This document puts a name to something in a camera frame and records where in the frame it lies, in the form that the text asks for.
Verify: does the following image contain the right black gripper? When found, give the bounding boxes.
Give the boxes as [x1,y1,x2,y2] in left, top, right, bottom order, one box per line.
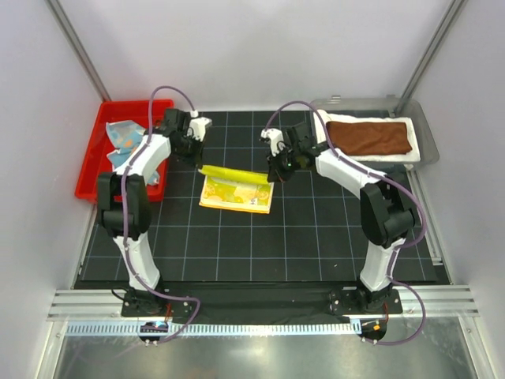
[267,144,301,183]

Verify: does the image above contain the yellow green patterned towel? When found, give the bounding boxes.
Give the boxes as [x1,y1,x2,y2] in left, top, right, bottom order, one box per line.
[198,165,274,214]

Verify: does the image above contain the colourful patterned towel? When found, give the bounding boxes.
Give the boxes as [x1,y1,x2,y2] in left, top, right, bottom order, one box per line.
[106,120,160,186]

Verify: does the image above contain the brown towel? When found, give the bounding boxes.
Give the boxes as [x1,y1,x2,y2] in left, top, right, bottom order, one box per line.
[326,121,413,156]

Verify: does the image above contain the white towel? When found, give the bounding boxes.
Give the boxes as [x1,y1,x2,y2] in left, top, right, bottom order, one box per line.
[312,109,421,164]

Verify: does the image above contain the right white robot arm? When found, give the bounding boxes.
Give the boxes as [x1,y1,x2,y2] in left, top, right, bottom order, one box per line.
[260,123,420,313]

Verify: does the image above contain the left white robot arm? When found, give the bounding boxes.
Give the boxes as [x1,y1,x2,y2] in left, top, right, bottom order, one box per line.
[97,108,212,317]

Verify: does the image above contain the black grid mat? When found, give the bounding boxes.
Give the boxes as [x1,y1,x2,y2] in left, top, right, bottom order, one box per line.
[75,111,449,289]

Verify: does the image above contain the red plastic bin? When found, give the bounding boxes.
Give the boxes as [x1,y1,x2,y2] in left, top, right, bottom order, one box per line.
[75,99,174,204]

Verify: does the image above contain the clear plastic container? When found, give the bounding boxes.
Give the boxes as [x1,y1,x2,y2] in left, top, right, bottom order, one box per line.
[311,96,440,171]

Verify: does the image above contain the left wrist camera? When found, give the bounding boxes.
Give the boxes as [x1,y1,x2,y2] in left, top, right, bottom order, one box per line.
[186,111,212,142]

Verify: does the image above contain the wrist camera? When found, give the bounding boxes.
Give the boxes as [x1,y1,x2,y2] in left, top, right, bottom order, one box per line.
[186,111,212,142]
[260,128,286,156]

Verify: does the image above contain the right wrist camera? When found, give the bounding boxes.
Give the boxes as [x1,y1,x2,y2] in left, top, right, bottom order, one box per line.
[260,128,286,156]

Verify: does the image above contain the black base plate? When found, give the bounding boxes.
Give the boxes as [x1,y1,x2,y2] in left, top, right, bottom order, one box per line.
[121,281,403,325]

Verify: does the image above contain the left aluminium frame post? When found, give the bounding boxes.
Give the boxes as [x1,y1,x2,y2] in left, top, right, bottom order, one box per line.
[44,0,111,102]

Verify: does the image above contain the aluminium frame post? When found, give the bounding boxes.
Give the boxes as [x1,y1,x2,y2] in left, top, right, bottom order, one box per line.
[44,0,111,102]
[395,0,467,114]

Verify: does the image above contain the aluminium rail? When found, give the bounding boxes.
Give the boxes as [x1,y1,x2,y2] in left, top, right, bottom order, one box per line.
[47,285,480,321]

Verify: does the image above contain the slotted cable duct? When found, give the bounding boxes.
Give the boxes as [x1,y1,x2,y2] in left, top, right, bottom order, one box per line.
[65,321,361,337]

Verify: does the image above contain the right aluminium frame post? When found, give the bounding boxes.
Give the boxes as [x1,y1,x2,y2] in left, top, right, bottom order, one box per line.
[395,0,467,114]

